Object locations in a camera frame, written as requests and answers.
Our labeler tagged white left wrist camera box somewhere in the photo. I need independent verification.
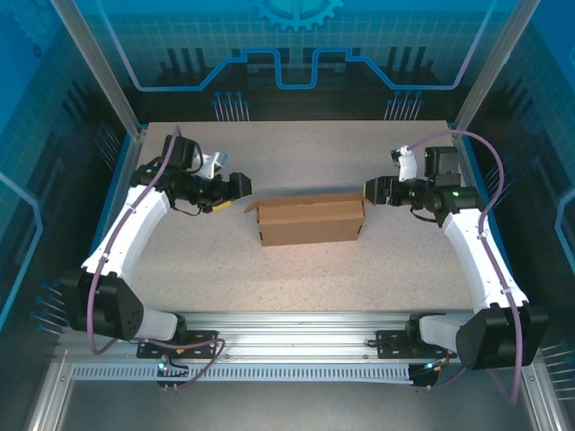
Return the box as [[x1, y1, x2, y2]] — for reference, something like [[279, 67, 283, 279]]
[[196, 150, 230, 180]]

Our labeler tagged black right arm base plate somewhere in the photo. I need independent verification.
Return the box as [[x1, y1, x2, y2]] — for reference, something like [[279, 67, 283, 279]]
[[375, 330, 458, 359]]

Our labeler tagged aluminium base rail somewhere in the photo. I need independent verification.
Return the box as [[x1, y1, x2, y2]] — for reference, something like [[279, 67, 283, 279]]
[[56, 312, 540, 365]]

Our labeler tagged slotted grey cable duct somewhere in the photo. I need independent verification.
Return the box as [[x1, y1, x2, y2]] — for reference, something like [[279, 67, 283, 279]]
[[70, 363, 413, 383]]

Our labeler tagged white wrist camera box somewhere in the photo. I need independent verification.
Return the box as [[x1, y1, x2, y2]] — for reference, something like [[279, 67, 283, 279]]
[[389, 144, 419, 183], [196, 150, 230, 180]]

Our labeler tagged grey metal sheet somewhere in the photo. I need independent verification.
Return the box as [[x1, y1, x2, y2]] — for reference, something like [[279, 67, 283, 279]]
[[57, 381, 540, 431]]

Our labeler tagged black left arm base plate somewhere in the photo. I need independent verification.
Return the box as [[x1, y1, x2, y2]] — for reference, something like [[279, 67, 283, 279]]
[[137, 330, 220, 360]]

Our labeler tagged orange connector wire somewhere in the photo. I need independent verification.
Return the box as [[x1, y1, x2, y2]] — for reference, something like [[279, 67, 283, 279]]
[[421, 347, 453, 374], [172, 339, 201, 358]]

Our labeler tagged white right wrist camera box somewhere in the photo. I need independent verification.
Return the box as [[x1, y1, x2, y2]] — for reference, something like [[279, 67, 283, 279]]
[[389, 144, 419, 183]]

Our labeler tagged aluminium table side rail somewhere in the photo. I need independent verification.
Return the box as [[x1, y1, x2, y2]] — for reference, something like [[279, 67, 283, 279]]
[[80, 129, 147, 327], [451, 129, 518, 327]]

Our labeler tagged aluminium frame post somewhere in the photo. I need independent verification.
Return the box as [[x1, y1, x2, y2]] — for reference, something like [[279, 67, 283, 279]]
[[49, 0, 148, 141], [451, 0, 543, 141]]

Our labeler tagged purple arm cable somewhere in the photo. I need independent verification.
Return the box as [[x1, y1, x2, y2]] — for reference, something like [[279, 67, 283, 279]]
[[406, 129, 525, 405], [87, 124, 225, 392]]

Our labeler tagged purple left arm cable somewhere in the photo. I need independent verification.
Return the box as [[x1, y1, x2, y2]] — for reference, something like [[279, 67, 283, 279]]
[[87, 124, 225, 392]]

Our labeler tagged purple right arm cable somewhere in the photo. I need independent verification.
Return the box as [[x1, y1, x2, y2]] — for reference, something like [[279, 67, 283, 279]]
[[406, 129, 525, 405]]

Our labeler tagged brown cardboard paper box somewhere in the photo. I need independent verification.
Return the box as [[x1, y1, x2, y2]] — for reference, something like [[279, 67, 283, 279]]
[[243, 192, 367, 247]]

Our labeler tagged aluminium lower frame rail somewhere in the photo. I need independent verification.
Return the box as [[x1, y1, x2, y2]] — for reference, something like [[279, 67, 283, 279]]
[[520, 354, 565, 431], [26, 354, 75, 431]]

